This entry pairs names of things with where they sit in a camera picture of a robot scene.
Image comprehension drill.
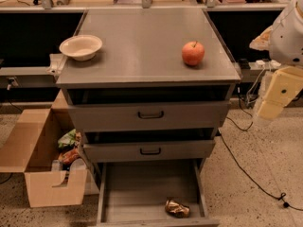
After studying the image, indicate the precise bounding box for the grey top drawer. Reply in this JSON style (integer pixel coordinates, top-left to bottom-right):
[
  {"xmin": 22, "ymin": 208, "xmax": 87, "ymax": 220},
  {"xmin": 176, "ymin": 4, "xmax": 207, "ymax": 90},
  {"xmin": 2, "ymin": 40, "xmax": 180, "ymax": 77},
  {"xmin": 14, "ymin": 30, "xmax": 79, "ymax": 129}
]
[{"xmin": 68, "ymin": 101, "xmax": 230, "ymax": 131}]

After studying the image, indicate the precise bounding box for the grey drawer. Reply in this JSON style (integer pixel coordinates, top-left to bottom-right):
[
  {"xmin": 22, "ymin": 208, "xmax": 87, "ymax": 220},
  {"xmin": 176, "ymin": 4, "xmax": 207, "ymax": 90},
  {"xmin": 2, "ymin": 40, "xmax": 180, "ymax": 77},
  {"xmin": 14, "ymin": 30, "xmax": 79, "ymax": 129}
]
[
  {"xmin": 96, "ymin": 159, "xmax": 219, "ymax": 227},
  {"xmin": 68, "ymin": 101, "xmax": 230, "ymax": 131},
  {"xmin": 83, "ymin": 140, "xmax": 215, "ymax": 163}
]

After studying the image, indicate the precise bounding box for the white power strip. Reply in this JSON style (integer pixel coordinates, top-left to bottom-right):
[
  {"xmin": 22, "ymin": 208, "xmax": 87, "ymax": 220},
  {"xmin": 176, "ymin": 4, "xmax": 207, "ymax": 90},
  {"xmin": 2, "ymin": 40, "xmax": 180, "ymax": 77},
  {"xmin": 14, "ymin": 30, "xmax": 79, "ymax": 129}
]
[{"xmin": 270, "ymin": 60, "xmax": 281, "ymax": 69}]

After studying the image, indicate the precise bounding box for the grey middle drawer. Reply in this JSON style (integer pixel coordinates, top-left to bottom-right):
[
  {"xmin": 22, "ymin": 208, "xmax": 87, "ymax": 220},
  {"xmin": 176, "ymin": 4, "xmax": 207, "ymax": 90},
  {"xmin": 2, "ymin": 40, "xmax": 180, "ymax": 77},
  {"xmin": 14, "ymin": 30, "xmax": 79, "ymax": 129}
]
[{"xmin": 83, "ymin": 140, "xmax": 215, "ymax": 163}]

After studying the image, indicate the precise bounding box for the white device beside cabinet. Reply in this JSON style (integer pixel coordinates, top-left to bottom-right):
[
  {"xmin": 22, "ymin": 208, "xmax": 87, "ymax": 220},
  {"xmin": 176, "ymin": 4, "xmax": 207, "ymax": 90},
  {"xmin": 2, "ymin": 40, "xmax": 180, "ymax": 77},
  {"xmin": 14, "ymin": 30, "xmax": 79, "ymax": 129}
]
[{"xmin": 46, "ymin": 53, "xmax": 67, "ymax": 77}]

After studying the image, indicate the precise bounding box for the green snack bag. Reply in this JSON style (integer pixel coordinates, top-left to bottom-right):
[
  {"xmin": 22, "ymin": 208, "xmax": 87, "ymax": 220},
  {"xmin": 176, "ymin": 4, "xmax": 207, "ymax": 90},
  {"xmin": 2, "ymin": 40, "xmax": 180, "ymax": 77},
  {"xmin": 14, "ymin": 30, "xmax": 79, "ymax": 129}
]
[{"xmin": 58, "ymin": 129, "xmax": 76, "ymax": 148}]

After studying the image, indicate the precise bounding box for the red apple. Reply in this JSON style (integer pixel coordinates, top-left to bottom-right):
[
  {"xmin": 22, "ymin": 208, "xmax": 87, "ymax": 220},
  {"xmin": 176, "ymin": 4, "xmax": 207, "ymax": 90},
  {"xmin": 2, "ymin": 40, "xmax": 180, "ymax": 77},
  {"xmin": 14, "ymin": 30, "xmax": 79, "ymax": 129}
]
[{"xmin": 182, "ymin": 41, "xmax": 205, "ymax": 66}]

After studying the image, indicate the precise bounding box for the white paper bowl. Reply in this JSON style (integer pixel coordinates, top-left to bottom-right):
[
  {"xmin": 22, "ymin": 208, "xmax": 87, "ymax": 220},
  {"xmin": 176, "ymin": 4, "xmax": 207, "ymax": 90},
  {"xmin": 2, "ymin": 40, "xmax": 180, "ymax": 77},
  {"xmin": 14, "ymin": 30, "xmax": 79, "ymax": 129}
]
[{"xmin": 59, "ymin": 35, "xmax": 102, "ymax": 61}]

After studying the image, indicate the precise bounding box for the crushed orange soda can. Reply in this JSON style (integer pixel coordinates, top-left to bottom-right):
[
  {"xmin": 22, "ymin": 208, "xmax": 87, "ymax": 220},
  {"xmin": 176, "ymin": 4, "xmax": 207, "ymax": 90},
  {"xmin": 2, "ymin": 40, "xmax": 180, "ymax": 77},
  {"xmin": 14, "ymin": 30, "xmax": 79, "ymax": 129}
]
[{"xmin": 165, "ymin": 199, "xmax": 190, "ymax": 218}]

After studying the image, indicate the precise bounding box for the orange snack bag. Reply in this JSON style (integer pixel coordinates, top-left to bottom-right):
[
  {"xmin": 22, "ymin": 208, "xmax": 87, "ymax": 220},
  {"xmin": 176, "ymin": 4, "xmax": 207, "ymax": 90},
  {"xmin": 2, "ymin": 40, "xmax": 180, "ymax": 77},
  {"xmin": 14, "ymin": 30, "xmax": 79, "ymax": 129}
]
[{"xmin": 58, "ymin": 148, "xmax": 80, "ymax": 165}]

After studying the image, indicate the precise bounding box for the open cardboard box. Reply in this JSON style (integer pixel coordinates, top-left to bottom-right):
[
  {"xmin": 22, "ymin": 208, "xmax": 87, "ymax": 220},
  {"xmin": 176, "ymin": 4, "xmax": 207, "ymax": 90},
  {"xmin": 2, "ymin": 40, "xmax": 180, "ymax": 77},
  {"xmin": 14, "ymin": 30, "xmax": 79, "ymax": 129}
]
[{"xmin": 0, "ymin": 94, "xmax": 88, "ymax": 207}]

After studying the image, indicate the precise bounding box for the black floor cable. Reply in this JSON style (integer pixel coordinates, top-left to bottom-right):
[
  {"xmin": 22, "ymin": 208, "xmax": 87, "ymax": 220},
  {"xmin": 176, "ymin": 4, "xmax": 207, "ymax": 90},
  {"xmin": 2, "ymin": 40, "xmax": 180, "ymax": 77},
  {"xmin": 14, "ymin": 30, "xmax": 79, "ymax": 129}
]
[{"xmin": 219, "ymin": 116, "xmax": 303, "ymax": 212}]

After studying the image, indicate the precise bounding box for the grey drawer cabinet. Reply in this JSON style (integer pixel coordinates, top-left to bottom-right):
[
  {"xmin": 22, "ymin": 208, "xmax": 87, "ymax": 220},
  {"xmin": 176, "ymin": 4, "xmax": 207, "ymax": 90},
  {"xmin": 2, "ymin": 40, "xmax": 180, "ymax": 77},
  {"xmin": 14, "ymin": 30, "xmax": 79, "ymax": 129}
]
[{"xmin": 56, "ymin": 7, "xmax": 241, "ymax": 163}]

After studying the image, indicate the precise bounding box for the grey bottom drawer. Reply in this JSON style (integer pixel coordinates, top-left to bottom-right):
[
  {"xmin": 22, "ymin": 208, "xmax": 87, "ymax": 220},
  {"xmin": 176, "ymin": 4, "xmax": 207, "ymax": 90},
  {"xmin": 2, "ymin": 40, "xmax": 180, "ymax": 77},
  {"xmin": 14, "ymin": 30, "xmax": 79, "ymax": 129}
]
[{"xmin": 96, "ymin": 159, "xmax": 219, "ymax": 227}]

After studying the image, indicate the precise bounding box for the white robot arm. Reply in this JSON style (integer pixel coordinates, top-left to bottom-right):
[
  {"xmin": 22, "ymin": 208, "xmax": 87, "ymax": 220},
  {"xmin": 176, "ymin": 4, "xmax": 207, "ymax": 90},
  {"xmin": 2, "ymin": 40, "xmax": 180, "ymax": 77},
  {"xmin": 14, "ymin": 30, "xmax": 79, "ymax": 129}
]
[{"xmin": 249, "ymin": 0, "xmax": 303, "ymax": 124}]

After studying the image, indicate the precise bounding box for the white charger cable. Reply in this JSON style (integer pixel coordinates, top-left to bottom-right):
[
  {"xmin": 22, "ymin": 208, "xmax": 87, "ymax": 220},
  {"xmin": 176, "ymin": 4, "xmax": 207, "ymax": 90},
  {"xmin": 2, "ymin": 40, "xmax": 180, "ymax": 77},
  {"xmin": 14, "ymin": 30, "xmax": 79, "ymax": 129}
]
[{"xmin": 245, "ymin": 60, "xmax": 268, "ymax": 107}]

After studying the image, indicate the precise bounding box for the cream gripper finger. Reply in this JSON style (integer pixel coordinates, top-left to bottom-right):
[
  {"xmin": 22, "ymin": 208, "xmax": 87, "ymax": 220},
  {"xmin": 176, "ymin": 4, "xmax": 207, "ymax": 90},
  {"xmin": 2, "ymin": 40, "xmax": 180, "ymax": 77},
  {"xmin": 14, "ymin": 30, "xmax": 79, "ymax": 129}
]
[
  {"xmin": 255, "ymin": 66, "xmax": 303, "ymax": 121},
  {"xmin": 249, "ymin": 26, "xmax": 273, "ymax": 51}
]

